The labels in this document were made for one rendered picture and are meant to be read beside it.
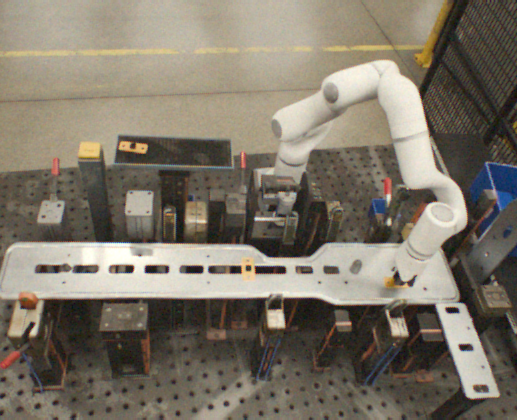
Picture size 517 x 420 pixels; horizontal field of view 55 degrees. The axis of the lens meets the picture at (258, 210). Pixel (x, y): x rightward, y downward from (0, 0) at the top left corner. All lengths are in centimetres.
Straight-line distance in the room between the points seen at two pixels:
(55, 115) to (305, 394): 257
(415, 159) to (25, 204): 147
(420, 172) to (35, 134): 266
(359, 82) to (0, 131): 262
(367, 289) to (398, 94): 60
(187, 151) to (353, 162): 101
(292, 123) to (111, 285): 78
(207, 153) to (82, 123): 200
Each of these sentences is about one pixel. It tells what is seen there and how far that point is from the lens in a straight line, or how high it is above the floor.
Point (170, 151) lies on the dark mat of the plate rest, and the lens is 160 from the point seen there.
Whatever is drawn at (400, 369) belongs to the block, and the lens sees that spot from 178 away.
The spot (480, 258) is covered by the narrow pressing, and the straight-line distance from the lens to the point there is 172.
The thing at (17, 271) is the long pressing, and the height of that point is 100.
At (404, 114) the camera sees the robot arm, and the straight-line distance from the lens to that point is 132.
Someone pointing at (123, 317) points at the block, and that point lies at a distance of 140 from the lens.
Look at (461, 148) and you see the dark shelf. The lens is 215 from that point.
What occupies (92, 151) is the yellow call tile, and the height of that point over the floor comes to 116.
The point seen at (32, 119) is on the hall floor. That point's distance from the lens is 360.
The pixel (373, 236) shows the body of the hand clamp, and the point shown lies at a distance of 172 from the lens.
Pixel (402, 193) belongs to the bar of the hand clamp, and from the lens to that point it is 157.
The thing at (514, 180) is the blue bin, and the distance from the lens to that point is 202.
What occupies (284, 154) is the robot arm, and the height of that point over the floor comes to 101.
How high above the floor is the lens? 227
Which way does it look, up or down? 49 degrees down
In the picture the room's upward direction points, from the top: 11 degrees clockwise
